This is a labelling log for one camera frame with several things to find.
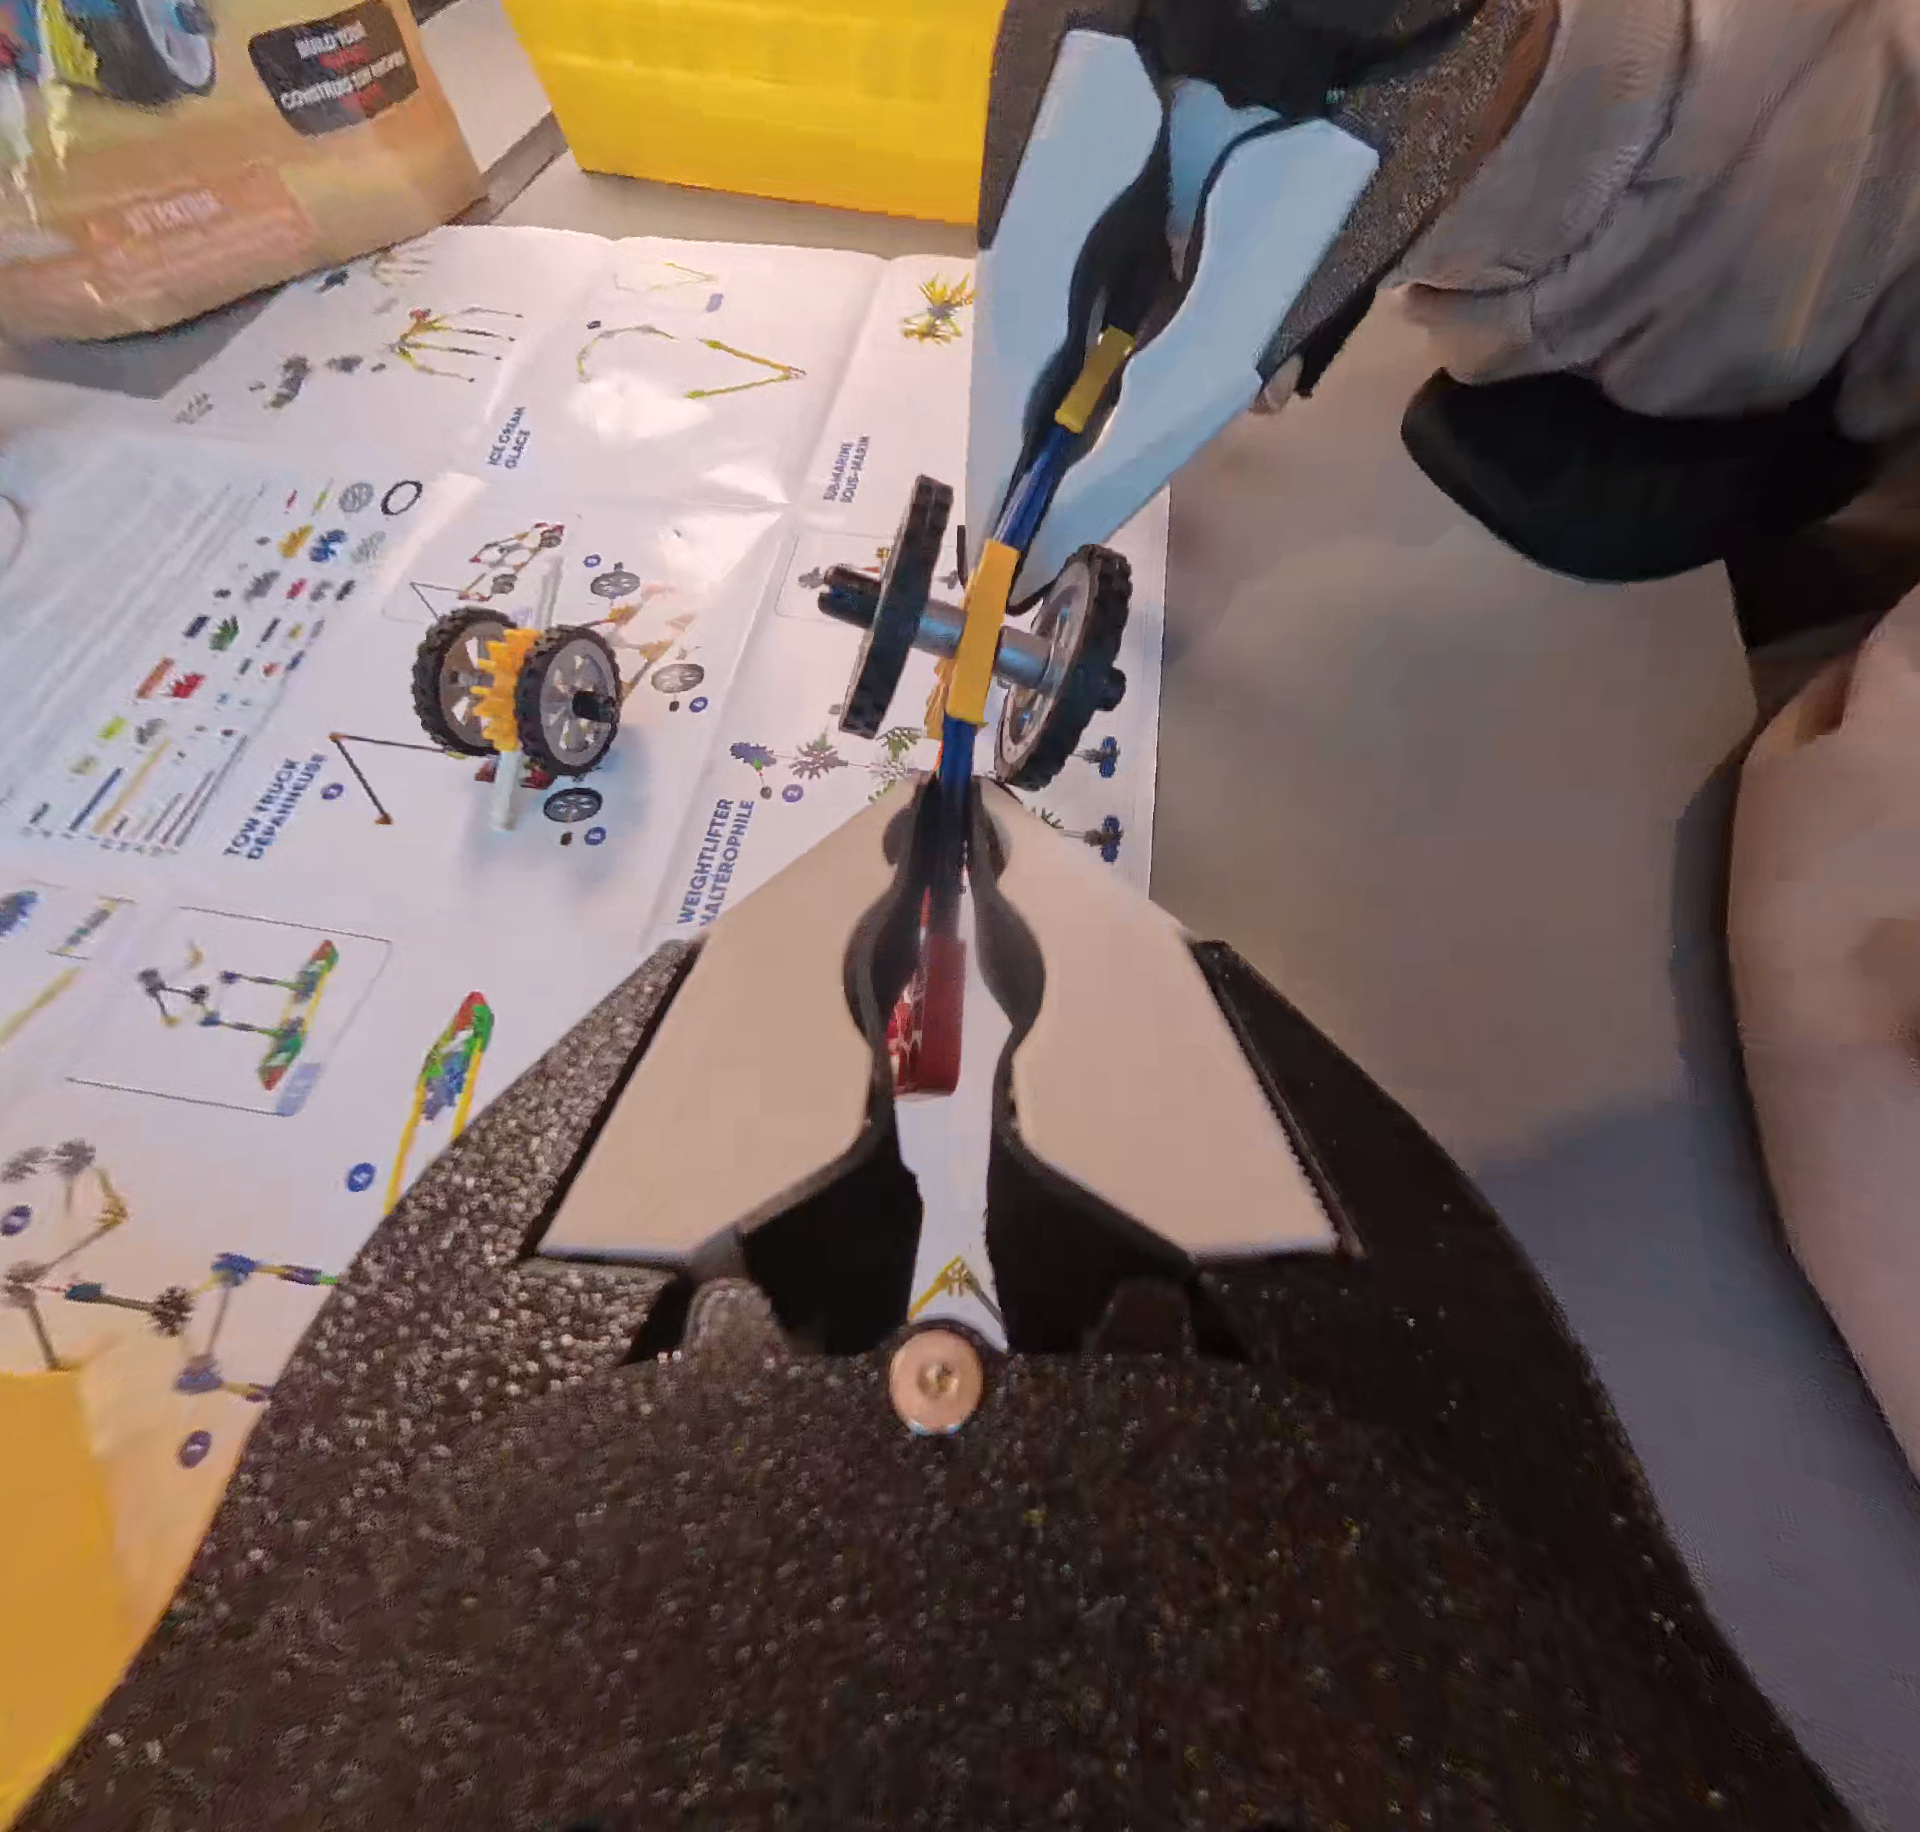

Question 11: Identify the detached toy model section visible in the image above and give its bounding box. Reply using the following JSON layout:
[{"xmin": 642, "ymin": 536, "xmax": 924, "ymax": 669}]
[{"xmin": 811, "ymin": 332, "xmax": 1142, "ymax": 1113}]

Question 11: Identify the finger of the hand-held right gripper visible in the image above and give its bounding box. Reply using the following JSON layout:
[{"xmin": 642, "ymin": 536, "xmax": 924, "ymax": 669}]
[
  {"xmin": 961, "ymin": 28, "xmax": 1173, "ymax": 560},
  {"xmin": 1050, "ymin": 117, "xmax": 1388, "ymax": 529}
]

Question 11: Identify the toy wheel pair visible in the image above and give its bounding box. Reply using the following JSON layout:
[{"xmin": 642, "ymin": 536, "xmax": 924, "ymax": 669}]
[{"xmin": 411, "ymin": 602, "xmax": 626, "ymax": 828}]

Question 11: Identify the yellow plastic bin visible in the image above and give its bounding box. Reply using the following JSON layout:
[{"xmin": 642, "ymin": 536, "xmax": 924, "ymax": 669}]
[
  {"xmin": 466, "ymin": 0, "xmax": 1052, "ymax": 222},
  {"xmin": 0, "ymin": 1367, "xmax": 138, "ymax": 1804}
]

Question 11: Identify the white instruction sheet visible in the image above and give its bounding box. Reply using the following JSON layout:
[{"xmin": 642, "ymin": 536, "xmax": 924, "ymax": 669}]
[{"xmin": 0, "ymin": 222, "xmax": 1173, "ymax": 1714}]

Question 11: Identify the toy packaging bag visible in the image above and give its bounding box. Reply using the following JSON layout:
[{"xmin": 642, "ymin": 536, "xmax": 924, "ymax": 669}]
[{"xmin": 0, "ymin": 0, "xmax": 489, "ymax": 343}]

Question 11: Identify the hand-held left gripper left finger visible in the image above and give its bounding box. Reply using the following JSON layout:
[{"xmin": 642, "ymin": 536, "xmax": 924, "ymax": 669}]
[{"xmin": 540, "ymin": 789, "xmax": 938, "ymax": 1348}]

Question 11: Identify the black rounded object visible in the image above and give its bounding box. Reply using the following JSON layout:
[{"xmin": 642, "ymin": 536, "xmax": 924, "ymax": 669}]
[{"xmin": 1402, "ymin": 361, "xmax": 1920, "ymax": 650}]

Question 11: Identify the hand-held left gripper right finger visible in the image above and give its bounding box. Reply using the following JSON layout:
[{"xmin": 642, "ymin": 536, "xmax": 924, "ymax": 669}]
[{"xmin": 961, "ymin": 789, "xmax": 1338, "ymax": 1348}]

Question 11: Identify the person's right forearm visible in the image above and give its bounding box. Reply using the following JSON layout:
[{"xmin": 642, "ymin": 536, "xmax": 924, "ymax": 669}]
[{"xmin": 1395, "ymin": 0, "xmax": 1920, "ymax": 447}]

